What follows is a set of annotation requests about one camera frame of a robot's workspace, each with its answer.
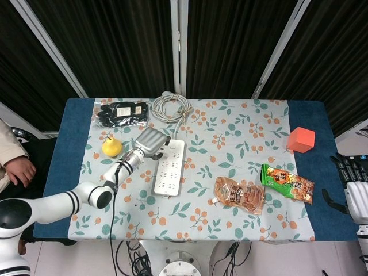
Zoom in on green snack bag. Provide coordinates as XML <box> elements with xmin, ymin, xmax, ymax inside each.
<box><xmin>260</xmin><ymin>163</ymin><xmax>315</xmax><ymax>205</ymax></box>

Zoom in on white power strip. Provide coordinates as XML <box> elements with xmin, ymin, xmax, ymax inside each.
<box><xmin>154</xmin><ymin>139</ymin><xmax>187</xmax><ymax>198</ymax></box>

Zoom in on black curtain panel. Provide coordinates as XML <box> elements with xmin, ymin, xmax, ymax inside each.
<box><xmin>258</xmin><ymin>0</ymin><xmax>368</xmax><ymax>137</ymax></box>
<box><xmin>186</xmin><ymin>0</ymin><xmax>301</xmax><ymax>99</ymax></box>
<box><xmin>27</xmin><ymin>0</ymin><xmax>176</xmax><ymax>98</ymax></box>
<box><xmin>0</xmin><ymin>0</ymin><xmax>81</xmax><ymax>132</ymax></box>

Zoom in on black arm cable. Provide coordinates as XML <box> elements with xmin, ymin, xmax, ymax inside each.
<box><xmin>108</xmin><ymin>168</ymin><xmax>120</xmax><ymax>276</ymax></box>

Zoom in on floral tablecloth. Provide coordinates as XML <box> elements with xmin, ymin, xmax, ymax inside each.
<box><xmin>67</xmin><ymin>98</ymin><xmax>316</xmax><ymax>242</ymax></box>

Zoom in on white metal frame post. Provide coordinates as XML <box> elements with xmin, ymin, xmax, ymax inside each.
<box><xmin>11</xmin><ymin>0</ymin><xmax>89</xmax><ymax>98</ymax></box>
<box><xmin>251</xmin><ymin>0</ymin><xmax>312</xmax><ymax>99</ymax></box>
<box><xmin>170</xmin><ymin>0</ymin><xmax>188</xmax><ymax>95</ymax></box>

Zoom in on yellow pear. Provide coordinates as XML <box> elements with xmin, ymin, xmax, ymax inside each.
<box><xmin>102</xmin><ymin>136</ymin><xmax>123</xmax><ymax>158</ymax></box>

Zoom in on black cable bundle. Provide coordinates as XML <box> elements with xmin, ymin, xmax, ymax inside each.
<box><xmin>114</xmin><ymin>240</ymin><xmax>158</xmax><ymax>276</ymax></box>
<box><xmin>224</xmin><ymin>241</ymin><xmax>252</xmax><ymax>276</ymax></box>

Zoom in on person in beige jacket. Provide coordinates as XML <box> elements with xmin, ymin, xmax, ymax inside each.
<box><xmin>0</xmin><ymin>119</ymin><xmax>37</xmax><ymax>193</ymax></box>

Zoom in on black gloves in plastic bag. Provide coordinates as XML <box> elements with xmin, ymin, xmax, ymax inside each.
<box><xmin>91</xmin><ymin>100</ymin><xmax>150</xmax><ymax>128</ymax></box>

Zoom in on orange cube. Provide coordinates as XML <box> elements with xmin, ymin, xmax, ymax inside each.
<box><xmin>287</xmin><ymin>126</ymin><xmax>316</xmax><ymax>153</ymax></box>

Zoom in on brown sauce pouch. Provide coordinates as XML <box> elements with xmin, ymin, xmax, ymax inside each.
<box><xmin>212</xmin><ymin>176</ymin><xmax>266</xmax><ymax>216</ymax></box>

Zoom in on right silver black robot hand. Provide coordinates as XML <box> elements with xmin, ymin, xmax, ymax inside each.
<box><xmin>321</xmin><ymin>152</ymin><xmax>368</xmax><ymax>224</ymax></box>

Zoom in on grey coiled power cable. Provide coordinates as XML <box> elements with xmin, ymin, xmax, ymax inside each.
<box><xmin>151</xmin><ymin>91</ymin><xmax>193</xmax><ymax>141</ymax></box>

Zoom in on blue table cover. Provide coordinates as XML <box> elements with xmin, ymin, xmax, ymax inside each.
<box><xmin>32</xmin><ymin>97</ymin><xmax>360</xmax><ymax>242</ymax></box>

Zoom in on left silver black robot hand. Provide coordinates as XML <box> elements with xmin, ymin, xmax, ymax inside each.
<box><xmin>134</xmin><ymin>127</ymin><xmax>171</xmax><ymax>161</ymax></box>

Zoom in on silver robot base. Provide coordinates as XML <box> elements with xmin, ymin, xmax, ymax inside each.
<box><xmin>158</xmin><ymin>251</ymin><xmax>202</xmax><ymax>276</ymax></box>

